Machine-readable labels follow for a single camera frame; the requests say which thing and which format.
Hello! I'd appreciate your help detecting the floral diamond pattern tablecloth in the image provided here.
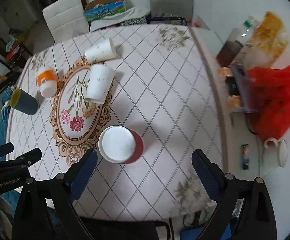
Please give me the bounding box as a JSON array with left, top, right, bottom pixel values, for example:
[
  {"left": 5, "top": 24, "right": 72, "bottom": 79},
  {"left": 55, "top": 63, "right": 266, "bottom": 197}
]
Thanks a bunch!
[{"left": 7, "top": 24, "right": 223, "bottom": 221}]

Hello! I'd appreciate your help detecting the cardboard box with items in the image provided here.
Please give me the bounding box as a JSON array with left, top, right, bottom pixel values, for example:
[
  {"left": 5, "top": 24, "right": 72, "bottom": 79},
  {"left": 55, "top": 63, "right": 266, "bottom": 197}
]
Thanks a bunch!
[{"left": 84, "top": 0, "right": 126, "bottom": 21}]

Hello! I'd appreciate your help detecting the white paper cup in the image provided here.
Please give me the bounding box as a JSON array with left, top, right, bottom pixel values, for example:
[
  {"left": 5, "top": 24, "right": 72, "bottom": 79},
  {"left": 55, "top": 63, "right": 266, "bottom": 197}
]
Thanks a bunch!
[
  {"left": 85, "top": 38, "right": 117, "bottom": 63},
  {"left": 86, "top": 64, "right": 115, "bottom": 104}
]

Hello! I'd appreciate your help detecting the white paper cup far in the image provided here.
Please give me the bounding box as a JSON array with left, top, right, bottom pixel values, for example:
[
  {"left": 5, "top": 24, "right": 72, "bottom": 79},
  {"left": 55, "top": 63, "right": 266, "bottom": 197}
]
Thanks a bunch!
[{"left": 85, "top": 38, "right": 117, "bottom": 63}]

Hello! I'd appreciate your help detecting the dark wooden chair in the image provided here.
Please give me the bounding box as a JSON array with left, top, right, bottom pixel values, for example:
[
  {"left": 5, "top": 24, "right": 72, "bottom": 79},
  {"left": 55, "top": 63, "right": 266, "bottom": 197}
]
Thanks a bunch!
[{"left": 0, "top": 38, "right": 33, "bottom": 72}]

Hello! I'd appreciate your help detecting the small lighter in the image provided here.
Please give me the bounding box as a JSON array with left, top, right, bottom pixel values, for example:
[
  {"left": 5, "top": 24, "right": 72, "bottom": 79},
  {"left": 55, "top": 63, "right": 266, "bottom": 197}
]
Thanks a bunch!
[{"left": 242, "top": 144, "right": 249, "bottom": 170}]

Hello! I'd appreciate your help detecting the white paper cup near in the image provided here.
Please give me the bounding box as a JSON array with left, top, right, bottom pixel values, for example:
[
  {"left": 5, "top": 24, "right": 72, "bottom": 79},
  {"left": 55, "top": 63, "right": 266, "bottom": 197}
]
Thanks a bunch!
[{"left": 86, "top": 64, "right": 115, "bottom": 104}]

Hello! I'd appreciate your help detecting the black white patterned bag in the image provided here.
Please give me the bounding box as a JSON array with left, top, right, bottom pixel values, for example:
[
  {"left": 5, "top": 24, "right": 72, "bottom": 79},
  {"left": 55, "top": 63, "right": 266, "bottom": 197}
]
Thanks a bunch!
[{"left": 120, "top": 16, "right": 147, "bottom": 26}]

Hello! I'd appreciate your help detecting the red plastic bag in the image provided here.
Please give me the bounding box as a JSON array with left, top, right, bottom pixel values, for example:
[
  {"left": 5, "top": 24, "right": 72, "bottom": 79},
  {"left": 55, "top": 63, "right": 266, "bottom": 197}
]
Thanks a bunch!
[{"left": 248, "top": 65, "right": 290, "bottom": 142}]

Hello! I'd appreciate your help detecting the teal mug yellow inside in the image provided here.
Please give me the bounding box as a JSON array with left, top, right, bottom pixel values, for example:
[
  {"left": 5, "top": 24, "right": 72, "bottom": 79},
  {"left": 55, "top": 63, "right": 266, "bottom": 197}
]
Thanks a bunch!
[{"left": 10, "top": 88, "right": 39, "bottom": 115}]

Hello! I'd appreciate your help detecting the orange white cup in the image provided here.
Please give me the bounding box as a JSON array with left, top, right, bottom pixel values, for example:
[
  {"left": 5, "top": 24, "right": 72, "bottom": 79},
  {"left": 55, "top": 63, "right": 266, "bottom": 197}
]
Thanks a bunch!
[{"left": 37, "top": 66, "right": 57, "bottom": 98}]

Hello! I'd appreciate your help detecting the white padded chair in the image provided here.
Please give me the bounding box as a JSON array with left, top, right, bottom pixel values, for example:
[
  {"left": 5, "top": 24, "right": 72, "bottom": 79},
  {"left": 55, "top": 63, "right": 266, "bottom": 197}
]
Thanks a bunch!
[{"left": 42, "top": 0, "right": 89, "bottom": 44}]

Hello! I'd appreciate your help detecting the yellow snack bag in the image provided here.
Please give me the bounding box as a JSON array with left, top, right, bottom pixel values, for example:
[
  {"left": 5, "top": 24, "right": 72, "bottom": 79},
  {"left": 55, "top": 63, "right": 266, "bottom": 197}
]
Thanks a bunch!
[{"left": 243, "top": 11, "right": 289, "bottom": 69}]

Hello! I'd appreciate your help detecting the grey cushioned chair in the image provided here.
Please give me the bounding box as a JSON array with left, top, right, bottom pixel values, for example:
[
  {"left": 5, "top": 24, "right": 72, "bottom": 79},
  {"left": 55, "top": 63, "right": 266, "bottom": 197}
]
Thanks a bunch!
[{"left": 147, "top": 0, "right": 193, "bottom": 25}]

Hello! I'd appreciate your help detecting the red ribbed paper cup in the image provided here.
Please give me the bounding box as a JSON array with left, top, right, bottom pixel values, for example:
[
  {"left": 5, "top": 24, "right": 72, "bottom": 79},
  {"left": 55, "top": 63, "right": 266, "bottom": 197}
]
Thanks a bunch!
[{"left": 97, "top": 126, "right": 144, "bottom": 164}]

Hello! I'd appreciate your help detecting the white mug lying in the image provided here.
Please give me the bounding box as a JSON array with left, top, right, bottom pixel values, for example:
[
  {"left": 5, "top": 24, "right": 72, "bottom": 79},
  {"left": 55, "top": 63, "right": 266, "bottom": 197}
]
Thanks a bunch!
[{"left": 263, "top": 138, "right": 288, "bottom": 167}]

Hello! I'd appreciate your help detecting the brown liquid bottle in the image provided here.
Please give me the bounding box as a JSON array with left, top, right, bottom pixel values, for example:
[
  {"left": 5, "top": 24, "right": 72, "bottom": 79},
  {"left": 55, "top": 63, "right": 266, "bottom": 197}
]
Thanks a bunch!
[{"left": 216, "top": 16, "right": 259, "bottom": 67}]

